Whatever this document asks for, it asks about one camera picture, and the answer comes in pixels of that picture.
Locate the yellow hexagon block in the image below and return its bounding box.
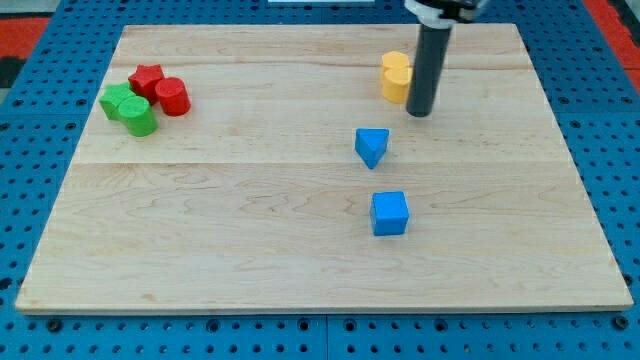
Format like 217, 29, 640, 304
381, 51, 410, 75

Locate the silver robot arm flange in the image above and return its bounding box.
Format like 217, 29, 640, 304
404, 0, 491, 29

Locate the light wooden board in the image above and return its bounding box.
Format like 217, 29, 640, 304
15, 24, 633, 315

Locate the blue triangle block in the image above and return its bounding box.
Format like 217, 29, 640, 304
354, 128, 390, 170

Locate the blue cube block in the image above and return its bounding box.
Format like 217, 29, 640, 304
369, 191, 410, 236

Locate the yellow cylinder-like block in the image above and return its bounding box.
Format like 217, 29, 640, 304
381, 67, 413, 104

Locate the red cylinder block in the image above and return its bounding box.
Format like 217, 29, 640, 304
154, 77, 191, 116

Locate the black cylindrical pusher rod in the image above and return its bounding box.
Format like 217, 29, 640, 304
406, 25, 451, 117

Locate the green cylinder block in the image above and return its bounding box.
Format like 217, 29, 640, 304
117, 96, 158, 137

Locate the red star block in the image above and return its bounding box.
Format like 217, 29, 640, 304
128, 64, 165, 105

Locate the green star block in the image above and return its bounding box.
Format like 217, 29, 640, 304
99, 82, 136, 121

